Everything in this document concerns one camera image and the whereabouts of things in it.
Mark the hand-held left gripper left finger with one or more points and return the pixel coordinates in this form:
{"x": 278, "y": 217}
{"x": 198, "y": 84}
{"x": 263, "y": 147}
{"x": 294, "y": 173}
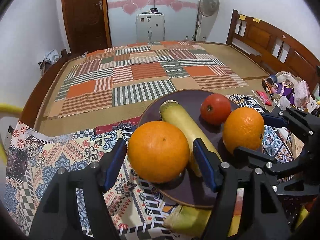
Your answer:
{"x": 117, "y": 158}

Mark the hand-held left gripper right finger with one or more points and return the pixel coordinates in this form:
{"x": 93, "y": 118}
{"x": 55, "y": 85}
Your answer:
{"x": 203, "y": 162}

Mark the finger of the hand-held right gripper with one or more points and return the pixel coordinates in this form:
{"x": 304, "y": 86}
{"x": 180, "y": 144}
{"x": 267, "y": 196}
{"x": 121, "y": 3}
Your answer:
{"x": 272, "y": 120}
{"x": 252, "y": 156}

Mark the small orange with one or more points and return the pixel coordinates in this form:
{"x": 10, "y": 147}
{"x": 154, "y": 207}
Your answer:
{"x": 243, "y": 128}

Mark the dark purple plate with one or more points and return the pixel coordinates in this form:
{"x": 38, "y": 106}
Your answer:
{"x": 193, "y": 192}

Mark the large orange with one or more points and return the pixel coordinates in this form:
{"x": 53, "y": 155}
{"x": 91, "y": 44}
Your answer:
{"x": 158, "y": 152}

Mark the pink packet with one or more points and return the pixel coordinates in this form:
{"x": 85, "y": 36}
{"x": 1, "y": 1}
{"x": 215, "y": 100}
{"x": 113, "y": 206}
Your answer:
{"x": 264, "y": 97}

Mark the doll in purple dress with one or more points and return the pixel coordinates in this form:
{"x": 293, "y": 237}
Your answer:
{"x": 287, "y": 85}

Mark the pink patterned pouch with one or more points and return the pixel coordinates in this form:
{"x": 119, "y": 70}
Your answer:
{"x": 303, "y": 93}

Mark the colourful patterned cloth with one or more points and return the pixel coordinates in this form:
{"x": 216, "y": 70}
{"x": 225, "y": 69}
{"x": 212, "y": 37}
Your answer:
{"x": 70, "y": 152}

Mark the red tomato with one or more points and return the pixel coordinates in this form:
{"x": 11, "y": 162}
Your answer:
{"x": 215, "y": 108}

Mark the greenish yellow banana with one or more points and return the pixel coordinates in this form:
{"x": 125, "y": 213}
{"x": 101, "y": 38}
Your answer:
{"x": 187, "y": 221}

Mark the striped patchwork blanket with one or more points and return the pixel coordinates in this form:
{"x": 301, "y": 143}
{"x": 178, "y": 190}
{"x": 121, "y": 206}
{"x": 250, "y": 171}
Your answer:
{"x": 130, "y": 80}

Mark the wooden headboard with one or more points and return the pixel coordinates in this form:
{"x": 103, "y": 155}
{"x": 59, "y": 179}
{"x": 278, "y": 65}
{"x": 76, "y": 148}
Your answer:
{"x": 265, "y": 40}

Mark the pile of clothes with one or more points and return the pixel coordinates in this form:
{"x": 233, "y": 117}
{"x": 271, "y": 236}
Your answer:
{"x": 48, "y": 60}

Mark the yellow tube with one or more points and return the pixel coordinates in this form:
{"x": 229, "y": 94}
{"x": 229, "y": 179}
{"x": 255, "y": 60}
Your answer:
{"x": 7, "y": 108}

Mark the white standing fan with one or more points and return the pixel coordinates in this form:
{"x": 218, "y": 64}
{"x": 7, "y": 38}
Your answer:
{"x": 208, "y": 3}

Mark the white suitcase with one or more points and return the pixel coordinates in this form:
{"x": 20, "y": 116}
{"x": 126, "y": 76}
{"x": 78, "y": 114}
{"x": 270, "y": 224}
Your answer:
{"x": 150, "y": 27}

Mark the frosted glass sliding door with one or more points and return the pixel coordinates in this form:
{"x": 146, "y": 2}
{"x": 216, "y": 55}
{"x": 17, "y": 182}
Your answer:
{"x": 175, "y": 25}

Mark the brown wooden door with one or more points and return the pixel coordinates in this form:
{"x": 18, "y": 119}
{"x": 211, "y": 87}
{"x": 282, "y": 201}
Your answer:
{"x": 82, "y": 15}

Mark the wooden bed frame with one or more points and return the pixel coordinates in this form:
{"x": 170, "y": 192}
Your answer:
{"x": 42, "y": 87}

